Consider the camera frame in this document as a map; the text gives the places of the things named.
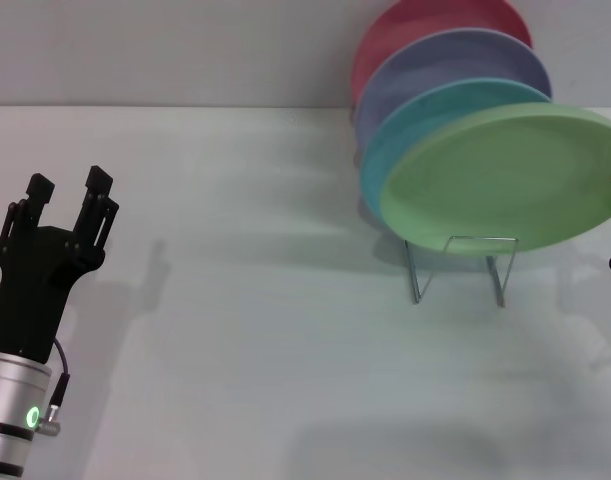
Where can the green round plate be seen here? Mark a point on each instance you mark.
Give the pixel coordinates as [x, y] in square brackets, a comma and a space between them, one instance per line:
[500, 180]

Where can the teal blue round plate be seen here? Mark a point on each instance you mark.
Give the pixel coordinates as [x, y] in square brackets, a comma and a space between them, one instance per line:
[400, 135]

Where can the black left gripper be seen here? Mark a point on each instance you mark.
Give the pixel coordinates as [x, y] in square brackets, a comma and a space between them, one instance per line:
[35, 290]

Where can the purple round plate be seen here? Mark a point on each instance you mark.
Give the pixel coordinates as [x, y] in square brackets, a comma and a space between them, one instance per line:
[460, 60]

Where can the red round plate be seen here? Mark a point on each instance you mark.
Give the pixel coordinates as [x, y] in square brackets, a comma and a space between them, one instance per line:
[410, 25]

